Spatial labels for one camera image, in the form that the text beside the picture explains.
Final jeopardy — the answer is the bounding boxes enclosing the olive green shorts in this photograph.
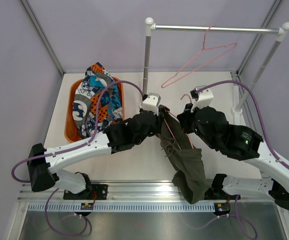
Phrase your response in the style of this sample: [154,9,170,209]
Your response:
[157,107,211,204]

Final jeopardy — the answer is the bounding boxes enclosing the colourful patterned shorts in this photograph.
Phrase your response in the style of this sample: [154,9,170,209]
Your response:
[72,62,122,139]

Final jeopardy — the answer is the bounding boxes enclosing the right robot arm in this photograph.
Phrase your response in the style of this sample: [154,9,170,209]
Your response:
[177,103,289,210]

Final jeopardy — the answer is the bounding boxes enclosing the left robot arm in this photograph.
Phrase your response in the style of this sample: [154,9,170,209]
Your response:
[27,110,163,200]

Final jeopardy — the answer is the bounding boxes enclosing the orange plastic laundry basket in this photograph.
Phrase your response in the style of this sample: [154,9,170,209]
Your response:
[64,79,125,143]

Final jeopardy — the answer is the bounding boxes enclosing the silver clothes rack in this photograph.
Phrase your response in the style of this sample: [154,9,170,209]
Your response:
[142,17,289,123]

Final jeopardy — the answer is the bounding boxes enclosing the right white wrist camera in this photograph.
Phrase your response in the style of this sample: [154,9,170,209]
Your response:
[190,85,214,113]

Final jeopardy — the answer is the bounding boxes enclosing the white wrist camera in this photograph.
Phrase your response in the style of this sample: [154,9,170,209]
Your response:
[139,93,161,116]
[190,85,214,113]

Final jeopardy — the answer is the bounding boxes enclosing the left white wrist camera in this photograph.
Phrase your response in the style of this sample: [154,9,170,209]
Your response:
[139,93,161,116]

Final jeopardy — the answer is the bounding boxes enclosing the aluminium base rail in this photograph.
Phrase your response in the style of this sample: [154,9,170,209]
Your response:
[17,181,273,202]

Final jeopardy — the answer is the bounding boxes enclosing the white slotted cable duct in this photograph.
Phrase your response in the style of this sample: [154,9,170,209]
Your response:
[27,201,222,213]

